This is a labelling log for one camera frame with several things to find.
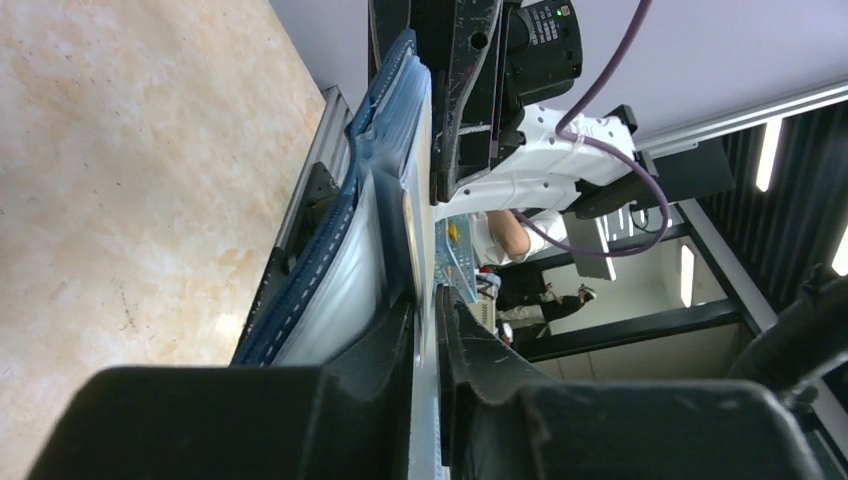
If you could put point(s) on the person in background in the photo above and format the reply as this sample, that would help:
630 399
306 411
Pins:
502 238

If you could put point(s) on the blue leather card holder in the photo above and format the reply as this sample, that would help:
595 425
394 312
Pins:
328 361

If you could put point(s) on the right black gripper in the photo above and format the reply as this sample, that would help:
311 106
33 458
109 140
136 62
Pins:
539 58

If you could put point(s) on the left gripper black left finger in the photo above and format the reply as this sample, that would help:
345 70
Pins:
232 424

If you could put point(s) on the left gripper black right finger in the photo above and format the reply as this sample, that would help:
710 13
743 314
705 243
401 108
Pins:
501 418

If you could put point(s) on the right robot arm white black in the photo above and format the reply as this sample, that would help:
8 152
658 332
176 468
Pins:
584 166

